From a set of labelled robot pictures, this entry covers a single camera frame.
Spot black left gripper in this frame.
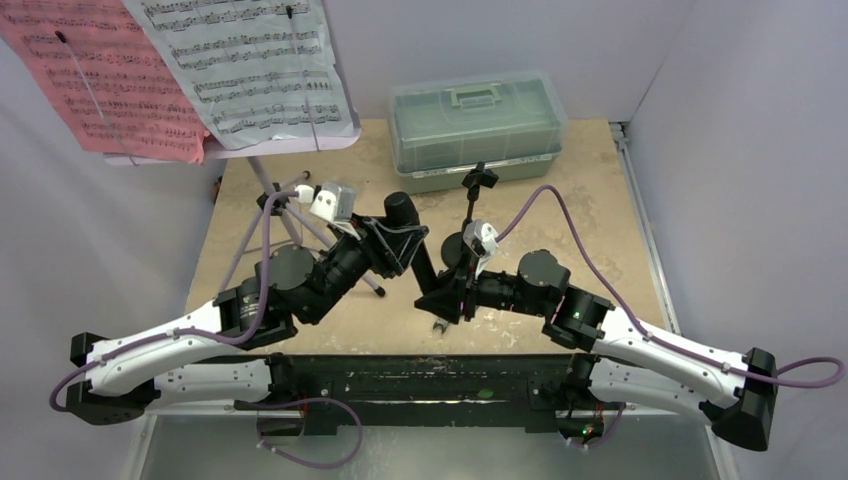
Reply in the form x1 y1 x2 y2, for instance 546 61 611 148
305 210 426 323

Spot black clarinet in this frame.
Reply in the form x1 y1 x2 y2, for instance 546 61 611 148
383 191 437 294

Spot black round disc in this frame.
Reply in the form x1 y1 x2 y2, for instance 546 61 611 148
440 162 500 270

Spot white perforated music stand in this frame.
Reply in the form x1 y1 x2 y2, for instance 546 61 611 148
99 0 387 298

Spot white sheet music page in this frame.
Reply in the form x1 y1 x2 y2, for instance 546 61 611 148
122 0 360 152

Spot pink sheet music page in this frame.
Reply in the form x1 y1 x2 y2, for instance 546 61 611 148
1 1 209 163

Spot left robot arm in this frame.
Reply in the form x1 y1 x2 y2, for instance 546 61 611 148
64 216 429 425

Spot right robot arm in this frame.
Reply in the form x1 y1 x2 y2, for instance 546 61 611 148
412 249 778 452

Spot clear green storage box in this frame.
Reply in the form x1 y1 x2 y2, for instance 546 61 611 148
388 71 569 194

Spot blue handled pliers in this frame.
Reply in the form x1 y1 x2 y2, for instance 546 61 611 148
432 318 450 334

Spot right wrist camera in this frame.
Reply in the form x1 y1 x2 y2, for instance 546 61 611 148
462 219 498 275

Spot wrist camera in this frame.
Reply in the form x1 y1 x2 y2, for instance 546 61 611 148
462 219 498 275
294 182 359 237

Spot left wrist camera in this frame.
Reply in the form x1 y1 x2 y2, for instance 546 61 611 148
294 182 359 237

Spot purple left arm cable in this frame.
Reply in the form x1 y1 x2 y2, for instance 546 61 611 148
49 188 364 472

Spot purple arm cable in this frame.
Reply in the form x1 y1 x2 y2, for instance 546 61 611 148
49 188 364 472
493 185 847 452

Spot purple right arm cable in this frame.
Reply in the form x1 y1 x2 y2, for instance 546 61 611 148
493 185 847 452

